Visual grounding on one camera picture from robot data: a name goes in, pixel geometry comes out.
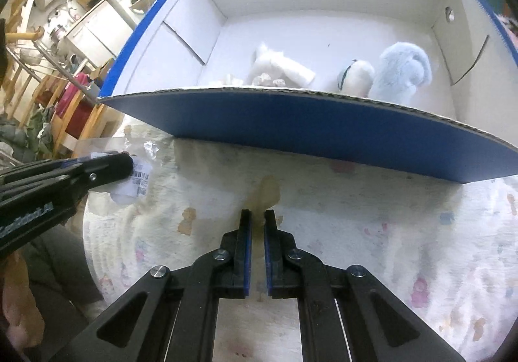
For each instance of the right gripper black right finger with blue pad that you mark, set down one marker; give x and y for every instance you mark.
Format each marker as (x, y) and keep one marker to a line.
(345, 314)

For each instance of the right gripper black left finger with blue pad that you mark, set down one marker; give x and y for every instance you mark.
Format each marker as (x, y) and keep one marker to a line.
(170, 315)

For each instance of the light blue fluffy sock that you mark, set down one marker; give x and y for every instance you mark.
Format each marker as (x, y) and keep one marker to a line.
(403, 69)

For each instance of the wooden yellow rack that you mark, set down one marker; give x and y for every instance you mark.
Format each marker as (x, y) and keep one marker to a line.
(49, 121)

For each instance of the clear plastic bag with label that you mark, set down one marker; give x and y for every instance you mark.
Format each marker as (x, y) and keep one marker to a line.
(132, 170)

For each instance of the white patterned bed blanket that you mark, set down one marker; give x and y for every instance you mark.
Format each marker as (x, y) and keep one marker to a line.
(448, 251)

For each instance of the white kitchen cabinet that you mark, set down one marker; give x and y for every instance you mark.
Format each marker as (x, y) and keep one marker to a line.
(99, 35)

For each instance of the white sock dark trim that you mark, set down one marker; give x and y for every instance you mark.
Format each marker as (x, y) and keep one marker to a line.
(357, 79)

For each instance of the cream scrunchie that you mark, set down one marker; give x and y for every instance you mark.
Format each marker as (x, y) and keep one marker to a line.
(267, 81)

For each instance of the white rolled sock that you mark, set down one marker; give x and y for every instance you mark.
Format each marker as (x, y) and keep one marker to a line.
(276, 64)

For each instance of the blue white cardboard box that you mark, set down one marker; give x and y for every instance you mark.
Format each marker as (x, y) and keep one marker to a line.
(184, 70)

